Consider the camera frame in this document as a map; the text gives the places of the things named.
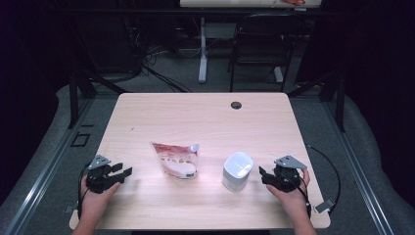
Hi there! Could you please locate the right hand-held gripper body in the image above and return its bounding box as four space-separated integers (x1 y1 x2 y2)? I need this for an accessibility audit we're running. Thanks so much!
269 155 308 193

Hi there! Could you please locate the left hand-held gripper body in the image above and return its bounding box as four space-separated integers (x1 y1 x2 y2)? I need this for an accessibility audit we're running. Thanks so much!
85 154 120 194

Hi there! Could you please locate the white lidded container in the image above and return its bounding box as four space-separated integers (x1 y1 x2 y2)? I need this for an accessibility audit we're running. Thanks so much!
222 151 254 193

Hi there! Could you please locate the red and white refill pouch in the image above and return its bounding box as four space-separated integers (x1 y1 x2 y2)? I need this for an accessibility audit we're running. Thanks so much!
150 141 201 180

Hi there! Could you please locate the person's left hand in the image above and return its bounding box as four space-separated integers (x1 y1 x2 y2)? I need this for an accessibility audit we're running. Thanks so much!
79 175 121 218

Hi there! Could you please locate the person's right hand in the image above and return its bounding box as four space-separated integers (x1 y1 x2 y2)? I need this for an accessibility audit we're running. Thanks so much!
265 168 311 217

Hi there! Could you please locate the black metal stand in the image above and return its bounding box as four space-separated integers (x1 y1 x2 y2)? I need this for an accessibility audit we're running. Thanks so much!
287 70 346 133
67 65 129 130

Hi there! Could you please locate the short white desk foot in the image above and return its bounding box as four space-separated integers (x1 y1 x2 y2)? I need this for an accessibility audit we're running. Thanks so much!
273 66 285 83

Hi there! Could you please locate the black folding chair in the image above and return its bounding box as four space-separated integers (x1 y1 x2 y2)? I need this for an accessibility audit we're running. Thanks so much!
228 13 306 93

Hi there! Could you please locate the white desk leg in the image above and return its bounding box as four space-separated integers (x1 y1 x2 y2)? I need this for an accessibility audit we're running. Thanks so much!
198 17 209 84

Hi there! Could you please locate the grey under-desk box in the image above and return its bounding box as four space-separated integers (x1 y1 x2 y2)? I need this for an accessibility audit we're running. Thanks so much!
205 23 238 40

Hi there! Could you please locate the light background desk top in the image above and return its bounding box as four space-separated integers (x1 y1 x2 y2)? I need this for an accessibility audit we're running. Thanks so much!
179 0 323 9

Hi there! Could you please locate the grey cable plug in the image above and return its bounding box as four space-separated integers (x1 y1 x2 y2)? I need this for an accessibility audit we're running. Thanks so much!
313 199 337 214

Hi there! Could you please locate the aluminium floor rail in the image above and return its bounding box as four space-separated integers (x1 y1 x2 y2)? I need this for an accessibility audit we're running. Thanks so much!
321 97 396 235
2 97 96 235

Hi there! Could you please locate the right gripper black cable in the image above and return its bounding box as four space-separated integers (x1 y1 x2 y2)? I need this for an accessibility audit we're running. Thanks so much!
283 144 342 219

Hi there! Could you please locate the bundle of black floor cables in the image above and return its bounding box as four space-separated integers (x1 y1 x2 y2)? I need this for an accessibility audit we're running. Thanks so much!
123 19 194 94

